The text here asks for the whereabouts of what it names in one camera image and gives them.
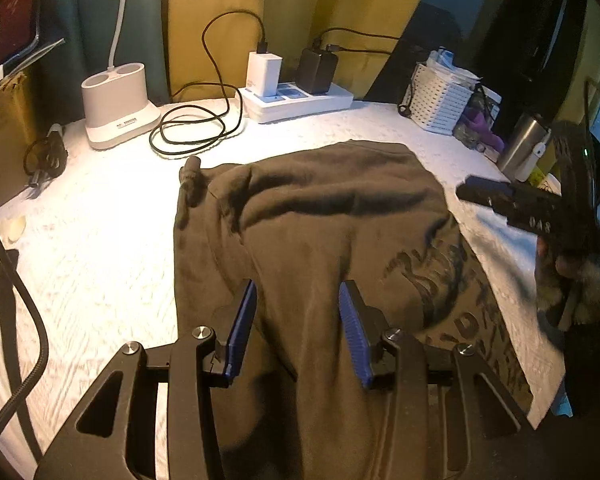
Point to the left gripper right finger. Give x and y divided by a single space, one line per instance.
448 415

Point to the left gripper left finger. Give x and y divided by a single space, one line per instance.
111 433

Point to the dark brown t-shirt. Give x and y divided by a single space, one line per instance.
298 225

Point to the stainless steel tumbler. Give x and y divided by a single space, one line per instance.
530 136

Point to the purple cloth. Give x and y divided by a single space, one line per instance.
475 120

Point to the white plastic basket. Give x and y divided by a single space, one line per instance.
436 104

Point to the black charger plug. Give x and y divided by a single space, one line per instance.
316 71

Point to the white power strip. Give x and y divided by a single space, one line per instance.
290 101

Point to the white desk lamp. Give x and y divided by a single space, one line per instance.
116 104

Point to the white charger plug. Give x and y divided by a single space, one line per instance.
263 71

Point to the brown cardboard box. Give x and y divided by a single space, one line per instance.
18 129

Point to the yellow curtain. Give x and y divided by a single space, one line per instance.
211 39

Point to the dark teal curtain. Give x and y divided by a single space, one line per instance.
88 29

